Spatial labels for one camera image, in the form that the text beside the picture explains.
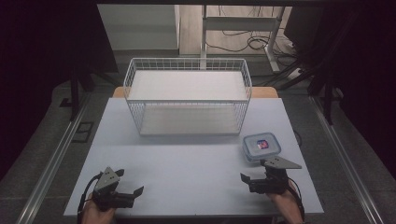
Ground metal floor rail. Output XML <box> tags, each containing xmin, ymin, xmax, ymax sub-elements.
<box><xmin>15</xmin><ymin>92</ymin><xmax>92</xmax><ymax>224</ymax></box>
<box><xmin>308</xmin><ymin>95</ymin><xmax>387</xmax><ymax>224</ymax></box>

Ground black floor bracket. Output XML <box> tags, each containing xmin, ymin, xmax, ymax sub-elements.
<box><xmin>71</xmin><ymin>120</ymin><xmax>95</xmax><ymax>144</ymax></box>

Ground person's right hand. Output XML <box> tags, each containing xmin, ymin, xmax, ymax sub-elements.
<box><xmin>266</xmin><ymin>181</ymin><xmax>305</xmax><ymax>224</ymax></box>

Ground clear food container blue lid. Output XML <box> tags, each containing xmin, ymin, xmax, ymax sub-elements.
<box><xmin>242</xmin><ymin>132</ymin><xmax>282</xmax><ymax>162</ymax></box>

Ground black metal stand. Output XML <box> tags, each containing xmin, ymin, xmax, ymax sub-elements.
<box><xmin>306</xmin><ymin>12</ymin><xmax>359</xmax><ymax>126</ymax></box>
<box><xmin>68</xmin><ymin>60</ymin><xmax>96</xmax><ymax>122</ymax></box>

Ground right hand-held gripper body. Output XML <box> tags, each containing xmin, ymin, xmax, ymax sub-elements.
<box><xmin>247</xmin><ymin>156</ymin><xmax>304</xmax><ymax>196</ymax></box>

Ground black floor cables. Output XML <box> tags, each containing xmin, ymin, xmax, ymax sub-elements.
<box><xmin>205</xmin><ymin>5</ymin><xmax>295</xmax><ymax>59</ymax></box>

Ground white cabinet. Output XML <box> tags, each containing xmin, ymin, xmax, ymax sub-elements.
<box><xmin>97</xmin><ymin>4</ymin><xmax>181</xmax><ymax>51</ymax></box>

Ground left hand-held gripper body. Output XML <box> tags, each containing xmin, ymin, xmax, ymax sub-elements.
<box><xmin>92</xmin><ymin>166</ymin><xmax>135</xmax><ymax>210</ymax></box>

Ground white power strip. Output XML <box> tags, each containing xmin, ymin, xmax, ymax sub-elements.
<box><xmin>285</xmin><ymin>66</ymin><xmax>303</xmax><ymax>80</ymax></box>

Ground white metal desk frame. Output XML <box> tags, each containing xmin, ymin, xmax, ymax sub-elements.
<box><xmin>200</xmin><ymin>4</ymin><xmax>290</xmax><ymax>74</ymax></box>

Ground white wire basket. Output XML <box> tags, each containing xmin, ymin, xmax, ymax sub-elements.
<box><xmin>122</xmin><ymin>57</ymin><xmax>253</xmax><ymax>137</ymax></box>

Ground wooden table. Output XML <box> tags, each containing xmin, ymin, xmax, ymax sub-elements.
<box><xmin>111</xmin><ymin>86</ymin><xmax>280</xmax><ymax>100</ymax></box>

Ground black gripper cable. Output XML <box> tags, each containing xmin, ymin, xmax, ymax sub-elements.
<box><xmin>287</xmin><ymin>176</ymin><xmax>306</xmax><ymax>220</ymax></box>
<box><xmin>77</xmin><ymin>173</ymin><xmax>104</xmax><ymax>224</ymax></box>

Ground person's left hand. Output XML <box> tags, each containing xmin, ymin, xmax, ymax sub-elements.
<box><xmin>81</xmin><ymin>192</ymin><xmax>118</xmax><ymax>224</ymax></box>

